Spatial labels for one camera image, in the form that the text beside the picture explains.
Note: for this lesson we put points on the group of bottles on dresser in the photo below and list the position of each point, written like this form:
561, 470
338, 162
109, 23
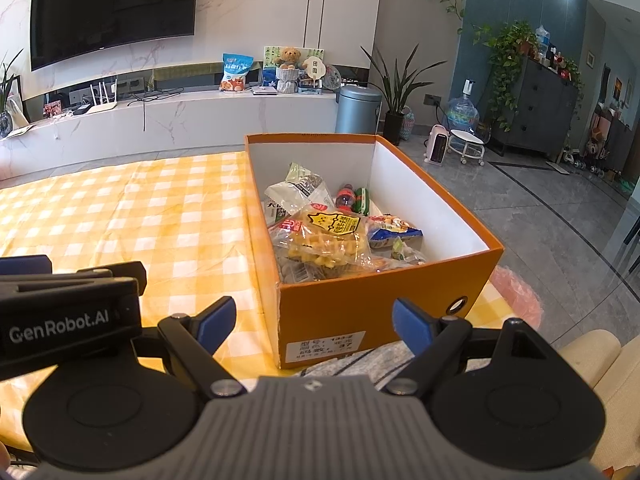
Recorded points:
552, 55

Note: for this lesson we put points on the long-leaf potted plant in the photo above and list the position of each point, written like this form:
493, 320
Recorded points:
397, 90

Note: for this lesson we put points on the trailing pothos plant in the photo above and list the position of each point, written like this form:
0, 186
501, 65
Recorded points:
505, 60

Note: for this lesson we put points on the green plant in glass vase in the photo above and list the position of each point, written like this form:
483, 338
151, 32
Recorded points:
7, 95

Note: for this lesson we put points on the pink photo card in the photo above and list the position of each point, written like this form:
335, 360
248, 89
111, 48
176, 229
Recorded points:
52, 109

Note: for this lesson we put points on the grey trash can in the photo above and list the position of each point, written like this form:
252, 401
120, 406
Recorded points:
357, 110

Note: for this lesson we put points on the pink heater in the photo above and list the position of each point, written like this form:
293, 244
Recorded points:
436, 145

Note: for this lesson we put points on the white spicy strip packet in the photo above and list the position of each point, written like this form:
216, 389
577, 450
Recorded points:
274, 212

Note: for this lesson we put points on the small cola bottle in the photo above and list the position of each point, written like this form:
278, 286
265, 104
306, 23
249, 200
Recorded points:
345, 199

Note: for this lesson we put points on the waffle packet with yellow label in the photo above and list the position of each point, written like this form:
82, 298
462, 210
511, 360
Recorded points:
325, 240

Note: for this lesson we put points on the cream cushion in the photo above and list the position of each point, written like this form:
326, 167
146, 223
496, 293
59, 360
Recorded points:
610, 390

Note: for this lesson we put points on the orange cardboard box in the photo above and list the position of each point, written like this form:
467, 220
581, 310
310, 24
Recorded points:
375, 320

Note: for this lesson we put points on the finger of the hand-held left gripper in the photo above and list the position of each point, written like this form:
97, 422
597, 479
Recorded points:
25, 265

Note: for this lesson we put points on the green and white snack packet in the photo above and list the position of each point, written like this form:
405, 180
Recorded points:
300, 185

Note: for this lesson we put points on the white router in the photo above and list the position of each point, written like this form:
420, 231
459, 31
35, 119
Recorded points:
97, 107

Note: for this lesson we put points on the yellow checkered tablecloth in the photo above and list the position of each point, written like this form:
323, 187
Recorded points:
125, 210

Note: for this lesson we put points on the white marble tv cabinet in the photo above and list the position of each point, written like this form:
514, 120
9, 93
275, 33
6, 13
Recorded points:
200, 125

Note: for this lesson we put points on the dark grey dresser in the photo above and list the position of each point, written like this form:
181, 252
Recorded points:
540, 110

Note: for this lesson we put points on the black television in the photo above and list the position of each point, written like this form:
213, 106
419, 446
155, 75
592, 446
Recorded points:
110, 10

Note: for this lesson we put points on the green printed board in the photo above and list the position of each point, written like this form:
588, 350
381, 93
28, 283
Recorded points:
270, 60

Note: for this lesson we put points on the teddy bear bouquet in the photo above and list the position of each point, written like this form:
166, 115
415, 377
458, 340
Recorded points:
287, 70

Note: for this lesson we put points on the pink plastic bag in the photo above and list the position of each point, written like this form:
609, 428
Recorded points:
520, 295

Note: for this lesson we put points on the white round stool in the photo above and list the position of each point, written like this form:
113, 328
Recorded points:
466, 140

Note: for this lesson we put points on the round paper fan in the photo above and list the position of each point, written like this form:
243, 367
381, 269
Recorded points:
314, 71

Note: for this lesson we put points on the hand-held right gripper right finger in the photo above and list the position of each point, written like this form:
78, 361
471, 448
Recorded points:
412, 327

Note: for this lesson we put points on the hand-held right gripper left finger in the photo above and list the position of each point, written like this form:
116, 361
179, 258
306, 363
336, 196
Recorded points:
217, 322

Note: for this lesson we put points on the large blue snack bag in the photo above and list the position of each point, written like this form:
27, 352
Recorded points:
237, 74

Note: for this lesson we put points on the blue snack packet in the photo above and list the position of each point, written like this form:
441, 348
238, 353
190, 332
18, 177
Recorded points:
395, 232

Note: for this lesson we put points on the blue water jug with pump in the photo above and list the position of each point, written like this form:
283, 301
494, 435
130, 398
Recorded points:
462, 112

